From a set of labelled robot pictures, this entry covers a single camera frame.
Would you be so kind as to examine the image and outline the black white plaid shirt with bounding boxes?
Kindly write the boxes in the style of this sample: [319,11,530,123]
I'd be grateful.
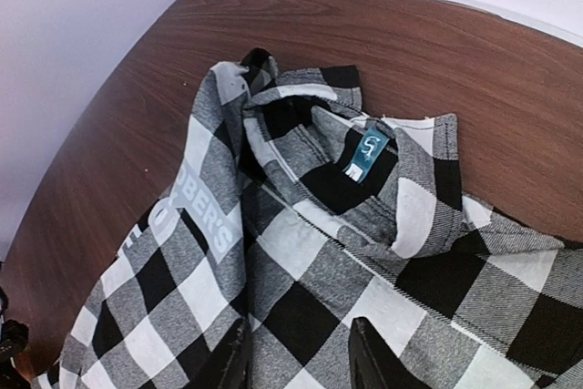
[33,48,582,388]

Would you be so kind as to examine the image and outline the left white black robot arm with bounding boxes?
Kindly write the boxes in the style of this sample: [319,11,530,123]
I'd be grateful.
[1,290,30,389]

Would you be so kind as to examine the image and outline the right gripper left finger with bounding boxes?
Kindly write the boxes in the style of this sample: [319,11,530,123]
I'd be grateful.
[216,318,252,388]

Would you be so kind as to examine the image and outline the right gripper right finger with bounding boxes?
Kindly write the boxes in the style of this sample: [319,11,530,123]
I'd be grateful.
[349,317,410,388]

